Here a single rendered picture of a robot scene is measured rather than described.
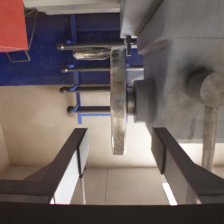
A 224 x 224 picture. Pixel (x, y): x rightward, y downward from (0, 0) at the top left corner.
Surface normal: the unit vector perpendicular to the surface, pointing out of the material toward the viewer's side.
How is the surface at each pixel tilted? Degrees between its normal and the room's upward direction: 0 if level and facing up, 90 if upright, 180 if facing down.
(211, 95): 90
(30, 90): 90
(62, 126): 90
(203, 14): 62
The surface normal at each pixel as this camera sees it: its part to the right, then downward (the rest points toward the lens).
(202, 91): -0.03, 0.27
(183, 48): -0.01, 0.64
